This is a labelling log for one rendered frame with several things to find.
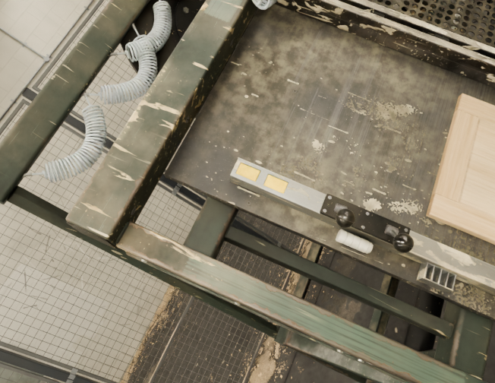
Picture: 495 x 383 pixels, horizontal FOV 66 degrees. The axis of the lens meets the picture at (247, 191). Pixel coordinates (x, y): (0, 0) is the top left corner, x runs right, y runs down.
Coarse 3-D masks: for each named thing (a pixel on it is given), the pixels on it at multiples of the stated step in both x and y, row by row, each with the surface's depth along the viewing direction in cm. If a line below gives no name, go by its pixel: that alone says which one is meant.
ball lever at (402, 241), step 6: (390, 228) 83; (396, 228) 83; (390, 234) 83; (396, 234) 79; (402, 234) 73; (396, 240) 73; (402, 240) 72; (408, 240) 72; (396, 246) 73; (402, 246) 72; (408, 246) 72; (402, 252) 73
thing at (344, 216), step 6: (336, 204) 84; (336, 210) 84; (342, 210) 74; (348, 210) 74; (336, 216) 74; (342, 216) 73; (348, 216) 73; (354, 216) 74; (336, 222) 75; (342, 222) 73; (348, 222) 73; (354, 222) 74
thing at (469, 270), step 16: (240, 160) 89; (240, 176) 87; (256, 192) 90; (272, 192) 86; (288, 192) 87; (304, 192) 87; (320, 192) 87; (304, 208) 86; (320, 208) 86; (336, 224) 87; (368, 240) 87; (416, 240) 85; (432, 240) 85; (416, 256) 84; (432, 256) 84; (448, 256) 84; (464, 256) 84; (464, 272) 83; (480, 272) 83; (480, 288) 85
